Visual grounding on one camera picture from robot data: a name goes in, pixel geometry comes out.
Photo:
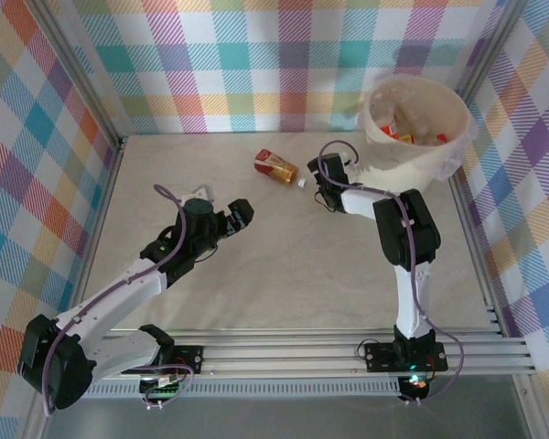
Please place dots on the cream plastic bin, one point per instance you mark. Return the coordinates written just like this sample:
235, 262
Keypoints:
393, 160

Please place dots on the red gold foil packet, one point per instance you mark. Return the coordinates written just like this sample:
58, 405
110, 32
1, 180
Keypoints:
274, 165

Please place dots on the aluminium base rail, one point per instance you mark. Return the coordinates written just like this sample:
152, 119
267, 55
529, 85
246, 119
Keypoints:
279, 352

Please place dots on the small amber yellow bottle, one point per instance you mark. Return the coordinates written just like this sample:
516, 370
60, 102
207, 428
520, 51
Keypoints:
407, 138

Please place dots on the controller board with lit LED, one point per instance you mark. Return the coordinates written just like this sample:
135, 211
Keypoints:
416, 384

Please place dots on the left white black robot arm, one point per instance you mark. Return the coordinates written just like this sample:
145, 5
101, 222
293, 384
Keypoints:
114, 302

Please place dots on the clear plastic bin liner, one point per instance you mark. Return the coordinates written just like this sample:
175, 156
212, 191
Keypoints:
455, 160

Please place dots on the aluminium side rail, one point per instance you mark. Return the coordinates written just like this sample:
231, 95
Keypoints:
99, 228
480, 256

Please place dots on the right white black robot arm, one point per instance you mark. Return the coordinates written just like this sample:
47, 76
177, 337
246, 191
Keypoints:
407, 292

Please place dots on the colourful checked cloth backdrop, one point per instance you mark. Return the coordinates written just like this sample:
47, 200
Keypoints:
540, 206
256, 68
23, 183

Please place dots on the aluminium frame post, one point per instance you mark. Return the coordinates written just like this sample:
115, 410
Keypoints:
496, 36
80, 73

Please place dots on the grey metal sheet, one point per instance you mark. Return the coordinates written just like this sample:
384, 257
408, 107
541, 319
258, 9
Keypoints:
279, 418

